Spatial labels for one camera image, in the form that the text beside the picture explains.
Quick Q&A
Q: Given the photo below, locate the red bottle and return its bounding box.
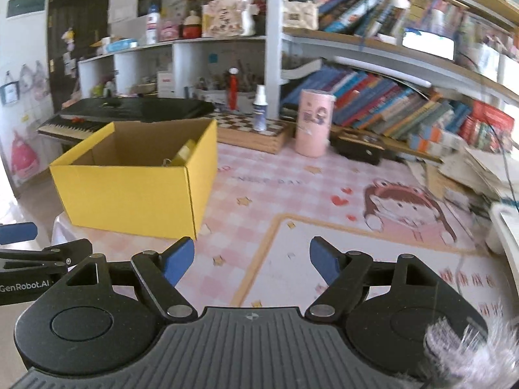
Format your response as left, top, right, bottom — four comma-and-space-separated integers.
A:
228, 68, 238, 111

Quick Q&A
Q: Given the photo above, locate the yellow cardboard box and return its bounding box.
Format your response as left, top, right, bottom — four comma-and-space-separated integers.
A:
49, 118, 220, 241

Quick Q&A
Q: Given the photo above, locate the row of upright books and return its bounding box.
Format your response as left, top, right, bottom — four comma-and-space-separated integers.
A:
316, 0, 519, 74

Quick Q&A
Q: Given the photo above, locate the white fluffy fur trim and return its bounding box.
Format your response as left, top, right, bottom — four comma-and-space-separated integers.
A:
424, 312, 519, 389

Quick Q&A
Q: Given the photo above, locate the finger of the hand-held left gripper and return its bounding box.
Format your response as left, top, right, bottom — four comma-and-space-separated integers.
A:
0, 238, 93, 271
0, 222, 38, 246

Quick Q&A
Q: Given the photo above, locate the yellow tape roll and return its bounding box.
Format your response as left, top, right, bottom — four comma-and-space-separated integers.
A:
170, 138, 199, 167

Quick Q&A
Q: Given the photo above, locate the pink floral fabric bag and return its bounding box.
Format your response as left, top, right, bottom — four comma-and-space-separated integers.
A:
201, 0, 257, 38

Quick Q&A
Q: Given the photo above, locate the stack of papers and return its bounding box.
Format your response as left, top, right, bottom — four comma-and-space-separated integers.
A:
405, 146, 519, 215

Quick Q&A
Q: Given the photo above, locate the black and white tote bag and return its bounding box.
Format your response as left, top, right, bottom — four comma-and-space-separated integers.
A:
0, 71, 20, 106

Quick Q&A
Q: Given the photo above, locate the white plastic bottle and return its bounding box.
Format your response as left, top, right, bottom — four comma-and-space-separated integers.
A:
146, 4, 161, 44

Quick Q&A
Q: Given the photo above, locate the blue wipes pack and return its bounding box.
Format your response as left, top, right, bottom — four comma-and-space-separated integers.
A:
106, 38, 139, 53

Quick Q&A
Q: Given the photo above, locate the white spray bottle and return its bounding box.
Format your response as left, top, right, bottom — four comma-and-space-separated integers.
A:
252, 84, 268, 131

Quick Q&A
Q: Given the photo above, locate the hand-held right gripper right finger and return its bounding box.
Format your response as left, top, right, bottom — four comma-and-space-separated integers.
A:
304, 236, 449, 320

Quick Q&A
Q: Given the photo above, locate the dark green wall sign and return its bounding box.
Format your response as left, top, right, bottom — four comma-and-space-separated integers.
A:
7, 0, 46, 19

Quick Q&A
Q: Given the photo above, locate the wooden chess board box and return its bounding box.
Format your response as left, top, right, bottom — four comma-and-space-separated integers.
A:
214, 112, 295, 155

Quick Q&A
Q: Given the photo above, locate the pink patterned hanging bag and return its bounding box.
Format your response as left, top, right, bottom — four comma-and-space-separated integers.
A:
34, 60, 50, 100

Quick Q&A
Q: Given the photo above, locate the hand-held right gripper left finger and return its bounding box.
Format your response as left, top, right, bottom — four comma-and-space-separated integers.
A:
65, 237, 199, 321

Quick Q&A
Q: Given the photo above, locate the pink character box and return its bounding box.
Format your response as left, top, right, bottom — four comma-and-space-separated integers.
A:
158, 20, 181, 42

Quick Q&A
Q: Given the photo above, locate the pink checked tablecloth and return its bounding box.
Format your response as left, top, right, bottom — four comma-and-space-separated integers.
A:
53, 142, 519, 333

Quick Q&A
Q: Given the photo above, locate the pink cylinder holder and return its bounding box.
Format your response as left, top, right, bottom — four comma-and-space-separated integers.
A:
295, 88, 336, 157

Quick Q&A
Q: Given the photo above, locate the pink backpack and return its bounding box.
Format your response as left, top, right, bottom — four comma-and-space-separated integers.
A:
10, 130, 40, 179

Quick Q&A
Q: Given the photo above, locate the white plastic box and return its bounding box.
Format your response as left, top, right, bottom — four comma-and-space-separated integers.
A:
487, 203, 519, 256

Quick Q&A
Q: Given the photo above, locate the pale pink hanging bag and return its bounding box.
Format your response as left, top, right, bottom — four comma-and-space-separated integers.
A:
19, 64, 37, 92

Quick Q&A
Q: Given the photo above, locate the white bookshelf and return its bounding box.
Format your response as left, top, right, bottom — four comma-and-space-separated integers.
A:
265, 0, 519, 163

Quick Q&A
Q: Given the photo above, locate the white pearl handbag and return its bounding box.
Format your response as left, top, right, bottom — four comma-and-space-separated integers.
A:
283, 0, 319, 31

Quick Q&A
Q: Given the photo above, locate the row of slanted books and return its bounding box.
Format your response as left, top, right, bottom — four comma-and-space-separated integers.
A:
282, 65, 519, 159

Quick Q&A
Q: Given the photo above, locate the dark brown case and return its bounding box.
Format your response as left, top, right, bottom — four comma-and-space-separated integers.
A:
332, 127, 386, 165

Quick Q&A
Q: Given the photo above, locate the black electronic keyboard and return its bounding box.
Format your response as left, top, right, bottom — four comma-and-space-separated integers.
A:
37, 97, 215, 144

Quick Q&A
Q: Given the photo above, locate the white cubby shelf unit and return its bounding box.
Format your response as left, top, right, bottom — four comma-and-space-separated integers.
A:
77, 36, 268, 102

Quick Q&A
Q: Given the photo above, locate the white box with red label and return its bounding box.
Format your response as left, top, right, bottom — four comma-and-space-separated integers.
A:
157, 71, 176, 98

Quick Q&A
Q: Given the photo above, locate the black framed picture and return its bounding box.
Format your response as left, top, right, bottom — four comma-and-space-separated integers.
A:
137, 0, 161, 18

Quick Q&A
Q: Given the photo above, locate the red mushroom jar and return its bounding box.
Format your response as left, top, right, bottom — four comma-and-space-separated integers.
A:
181, 10, 202, 39

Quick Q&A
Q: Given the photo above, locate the dark wooden door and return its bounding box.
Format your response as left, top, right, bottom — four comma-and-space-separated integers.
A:
46, 0, 112, 110

